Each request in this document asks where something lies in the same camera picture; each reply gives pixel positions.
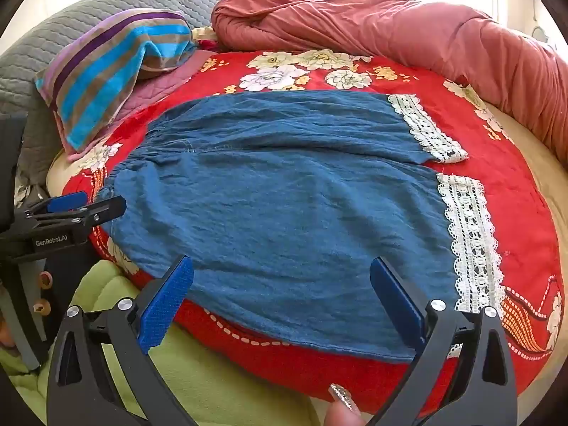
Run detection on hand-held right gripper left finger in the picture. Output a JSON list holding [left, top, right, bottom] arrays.
[[47, 255, 195, 426]]

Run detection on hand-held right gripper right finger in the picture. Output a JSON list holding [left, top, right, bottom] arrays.
[[370, 257, 518, 426]]

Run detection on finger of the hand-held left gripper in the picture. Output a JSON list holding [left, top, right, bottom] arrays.
[[18, 192, 88, 222], [27, 196, 127, 234]]

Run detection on blue pants with lace hems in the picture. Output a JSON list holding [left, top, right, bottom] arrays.
[[95, 90, 507, 362]]

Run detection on striped towel pillow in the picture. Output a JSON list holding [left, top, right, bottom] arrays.
[[34, 9, 196, 152]]

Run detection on pink quilted pillow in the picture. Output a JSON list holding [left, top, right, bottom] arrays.
[[114, 49, 214, 121]]

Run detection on red floral blanket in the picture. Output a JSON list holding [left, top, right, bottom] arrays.
[[62, 49, 566, 418]]

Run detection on grey quilted pillow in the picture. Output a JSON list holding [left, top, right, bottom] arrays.
[[0, 0, 262, 187]]

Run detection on yellow floral cloth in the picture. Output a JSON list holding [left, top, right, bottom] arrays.
[[191, 26, 223, 51]]

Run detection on pink comforter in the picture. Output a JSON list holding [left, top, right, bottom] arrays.
[[211, 0, 568, 165]]

